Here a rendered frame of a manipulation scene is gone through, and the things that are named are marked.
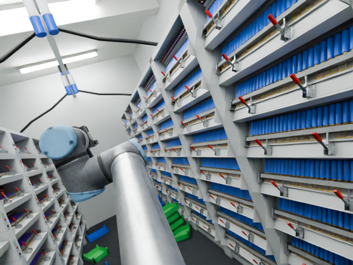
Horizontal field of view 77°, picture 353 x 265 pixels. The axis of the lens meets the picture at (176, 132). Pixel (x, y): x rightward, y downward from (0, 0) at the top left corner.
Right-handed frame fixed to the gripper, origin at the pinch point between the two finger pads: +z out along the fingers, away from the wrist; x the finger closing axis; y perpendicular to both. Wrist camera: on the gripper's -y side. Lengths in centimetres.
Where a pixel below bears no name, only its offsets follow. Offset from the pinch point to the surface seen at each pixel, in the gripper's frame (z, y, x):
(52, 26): 44, 81, -2
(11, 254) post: 50, -34, 77
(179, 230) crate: 158, -116, -16
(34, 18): 43, 88, 5
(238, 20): -20, 19, -73
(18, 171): 118, 18, 88
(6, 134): 118, 51, 83
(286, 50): -34, -1, -74
